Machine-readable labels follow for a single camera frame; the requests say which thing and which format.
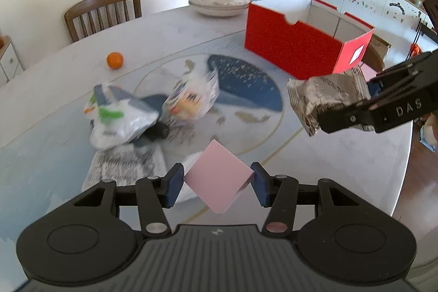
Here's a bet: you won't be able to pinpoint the clear bubble plastic bag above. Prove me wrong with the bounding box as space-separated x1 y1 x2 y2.
175 151 203 204

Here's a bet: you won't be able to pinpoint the small dark bottle blue label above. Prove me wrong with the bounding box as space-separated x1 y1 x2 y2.
143 122 170 141

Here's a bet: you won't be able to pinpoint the brown cardboard box on floor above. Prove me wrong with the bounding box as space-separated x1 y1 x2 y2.
368 34 391 61

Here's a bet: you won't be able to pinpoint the wooden chair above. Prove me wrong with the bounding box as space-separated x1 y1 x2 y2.
64 0 142 43
362 44 385 73

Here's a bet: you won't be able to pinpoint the red cardboard box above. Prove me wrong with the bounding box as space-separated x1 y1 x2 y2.
245 0 374 80

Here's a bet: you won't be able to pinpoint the printed text white packet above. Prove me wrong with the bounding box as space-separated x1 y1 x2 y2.
81 144 168 192

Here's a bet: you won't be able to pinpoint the white blue green snack bag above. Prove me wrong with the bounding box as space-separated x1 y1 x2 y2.
84 84 160 151

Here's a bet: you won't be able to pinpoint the blueberry pastry clear packet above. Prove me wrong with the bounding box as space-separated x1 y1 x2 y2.
162 68 220 122

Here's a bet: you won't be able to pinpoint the silver foil wrapper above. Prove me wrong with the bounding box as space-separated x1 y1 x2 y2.
287 66 371 136

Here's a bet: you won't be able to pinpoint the orange tangerine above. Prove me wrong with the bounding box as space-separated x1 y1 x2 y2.
106 52 124 70

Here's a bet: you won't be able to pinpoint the white side cabinet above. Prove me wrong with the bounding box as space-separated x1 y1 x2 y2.
0 36 24 87

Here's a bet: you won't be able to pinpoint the stacked white plates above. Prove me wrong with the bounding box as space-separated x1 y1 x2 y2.
188 0 251 18

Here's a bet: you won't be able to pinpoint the pink sticky note pad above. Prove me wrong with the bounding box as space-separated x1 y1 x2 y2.
189 140 253 214

